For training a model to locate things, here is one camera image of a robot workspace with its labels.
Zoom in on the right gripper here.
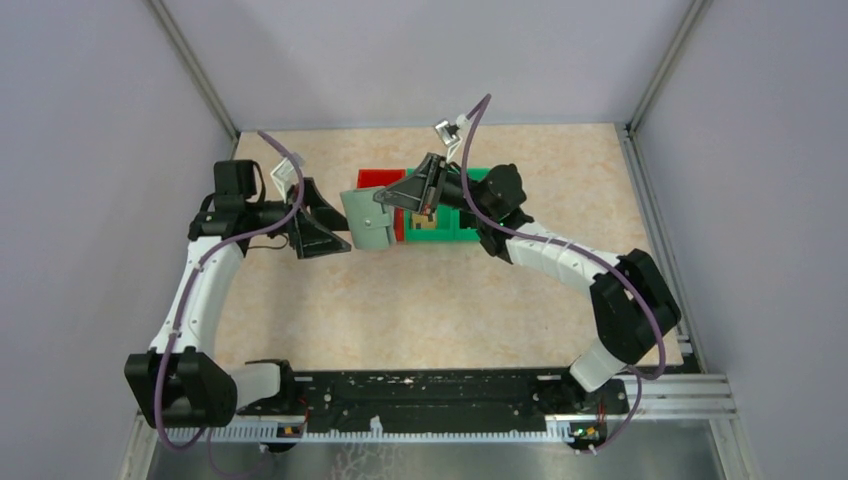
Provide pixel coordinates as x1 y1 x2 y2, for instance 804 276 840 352
375 152 497 219

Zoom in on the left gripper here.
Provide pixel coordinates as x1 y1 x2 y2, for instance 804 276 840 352
247 177 355 258

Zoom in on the sage green card holder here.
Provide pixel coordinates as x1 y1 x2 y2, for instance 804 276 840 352
340 187 396 251

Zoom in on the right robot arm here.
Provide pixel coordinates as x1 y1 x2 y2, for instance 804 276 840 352
373 153 682 412

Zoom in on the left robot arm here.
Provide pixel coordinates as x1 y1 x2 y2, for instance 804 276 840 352
124 160 351 429

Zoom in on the tan card holder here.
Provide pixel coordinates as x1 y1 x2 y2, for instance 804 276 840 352
410 211 439 230

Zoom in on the right green plastic bin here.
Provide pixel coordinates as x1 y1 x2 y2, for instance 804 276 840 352
461 165 508 242

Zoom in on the green plastic bin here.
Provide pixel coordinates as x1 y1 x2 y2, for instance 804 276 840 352
461 165 508 242
397 206 475 243

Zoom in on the middle green plastic bin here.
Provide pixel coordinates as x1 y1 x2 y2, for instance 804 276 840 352
397 206 475 243

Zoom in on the red plastic bin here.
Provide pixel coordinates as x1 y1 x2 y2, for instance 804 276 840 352
356 169 406 243

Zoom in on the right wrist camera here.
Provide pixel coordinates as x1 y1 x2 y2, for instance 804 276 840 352
433 115 471 161

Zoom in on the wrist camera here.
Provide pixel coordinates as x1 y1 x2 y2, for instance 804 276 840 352
433 115 471 161
270 153 304 200

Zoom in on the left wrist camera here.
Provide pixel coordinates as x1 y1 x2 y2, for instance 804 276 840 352
270 153 304 200

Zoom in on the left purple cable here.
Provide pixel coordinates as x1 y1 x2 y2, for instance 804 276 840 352
153 129 307 476

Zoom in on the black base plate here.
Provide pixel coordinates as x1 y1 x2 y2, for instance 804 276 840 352
239 368 631 434

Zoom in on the aluminium frame rail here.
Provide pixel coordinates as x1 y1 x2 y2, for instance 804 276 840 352
136 372 738 423

